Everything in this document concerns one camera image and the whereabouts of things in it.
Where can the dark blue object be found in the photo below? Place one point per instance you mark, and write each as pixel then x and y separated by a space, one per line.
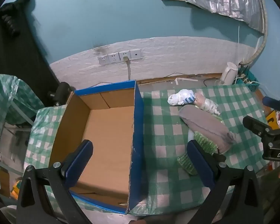
pixel 273 102

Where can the green checkered plastic cover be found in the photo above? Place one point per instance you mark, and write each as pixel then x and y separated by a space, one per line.
pixel 4 93

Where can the white wall socket with plug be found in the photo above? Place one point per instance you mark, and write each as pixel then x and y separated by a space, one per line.
pixel 124 54

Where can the clear tape-wrapped bundle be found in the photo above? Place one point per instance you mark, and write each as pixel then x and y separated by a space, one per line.
pixel 207 103

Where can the white electric kettle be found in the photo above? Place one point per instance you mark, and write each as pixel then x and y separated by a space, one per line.
pixel 228 72

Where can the grey cloth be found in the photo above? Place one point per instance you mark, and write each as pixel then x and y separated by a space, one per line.
pixel 205 123

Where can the green checkered tablecloth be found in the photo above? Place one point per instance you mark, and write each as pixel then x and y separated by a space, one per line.
pixel 163 126

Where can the green bubble wrap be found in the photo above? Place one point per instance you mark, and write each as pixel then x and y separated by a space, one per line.
pixel 204 144

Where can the pale blue soft tube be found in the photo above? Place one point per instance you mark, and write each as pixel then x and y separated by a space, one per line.
pixel 190 136

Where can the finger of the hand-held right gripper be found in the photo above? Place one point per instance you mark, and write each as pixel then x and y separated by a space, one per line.
pixel 255 124

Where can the yellow orange packet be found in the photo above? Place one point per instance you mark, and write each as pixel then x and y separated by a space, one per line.
pixel 15 187

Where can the green plastic basket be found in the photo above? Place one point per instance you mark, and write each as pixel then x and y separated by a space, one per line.
pixel 252 80

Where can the white single-hole wall socket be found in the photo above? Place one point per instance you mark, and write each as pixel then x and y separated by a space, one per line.
pixel 136 54

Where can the blue cardboard box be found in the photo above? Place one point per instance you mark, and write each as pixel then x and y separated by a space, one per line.
pixel 107 133

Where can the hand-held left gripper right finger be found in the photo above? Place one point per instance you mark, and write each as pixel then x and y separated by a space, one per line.
pixel 199 163

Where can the white plastic-wrapped bundle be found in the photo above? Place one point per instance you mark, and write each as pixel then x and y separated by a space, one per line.
pixel 179 96

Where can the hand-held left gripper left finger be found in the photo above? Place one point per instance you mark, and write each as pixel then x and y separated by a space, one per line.
pixel 80 159

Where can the black knob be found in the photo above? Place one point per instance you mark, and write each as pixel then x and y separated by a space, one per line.
pixel 63 89

